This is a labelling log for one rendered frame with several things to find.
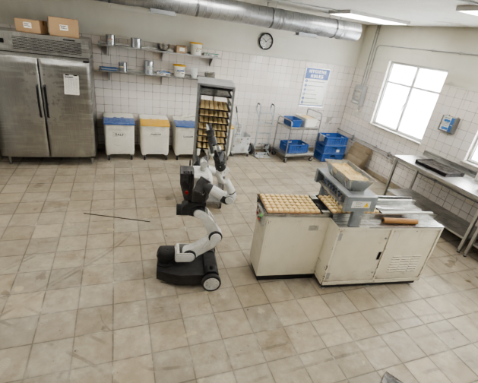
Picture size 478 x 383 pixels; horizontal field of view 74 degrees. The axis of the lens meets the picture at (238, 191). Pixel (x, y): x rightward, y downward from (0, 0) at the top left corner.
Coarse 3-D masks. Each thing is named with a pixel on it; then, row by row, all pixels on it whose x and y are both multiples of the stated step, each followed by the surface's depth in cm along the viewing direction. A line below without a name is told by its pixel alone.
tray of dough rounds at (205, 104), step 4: (204, 100) 469; (208, 100) 466; (212, 100) 466; (200, 104) 441; (204, 104) 445; (208, 104) 440; (212, 104) 442; (216, 104) 445; (220, 104) 449; (224, 104) 453; (200, 108) 416; (204, 108) 423; (208, 108) 419; (212, 108) 420; (216, 108) 423; (220, 108) 426; (224, 108) 429
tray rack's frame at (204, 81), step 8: (200, 80) 421; (208, 80) 432; (216, 80) 442; (224, 80) 454; (232, 88) 406; (208, 152) 507; (208, 160) 513; (216, 184) 532; (208, 200) 478; (216, 200) 481
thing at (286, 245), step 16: (256, 224) 352; (272, 224) 321; (288, 224) 325; (304, 224) 329; (320, 224) 334; (256, 240) 350; (272, 240) 330; (288, 240) 335; (304, 240) 339; (320, 240) 344; (256, 256) 349; (272, 256) 340; (288, 256) 345; (304, 256) 350; (256, 272) 348; (272, 272) 351; (288, 272) 356; (304, 272) 361
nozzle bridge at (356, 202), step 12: (324, 168) 365; (336, 180) 335; (324, 192) 376; (336, 192) 338; (348, 192) 310; (360, 192) 314; (348, 204) 305; (360, 204) 308; (372, 204) 311; (360, 216) 314
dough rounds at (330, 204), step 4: (320, 196) 356; (324, 196) 358; (328, 196) 359; (324, 200) 350; (328, 200) 351; (332, 200) 353; (328, 204) 340; (332, 204) 341; (336, 204) 343; (328, 208) 336; (332, 208) 334; (336, 208) 335; (340, 208) 336; (332, 212) 329; (336, 212) 330; (340, 212) 332; (344, 212) 332; (348, 212) 333; (364, 212) 337; (368, 212) 338; (372, 212) 339; (376, 212) 341
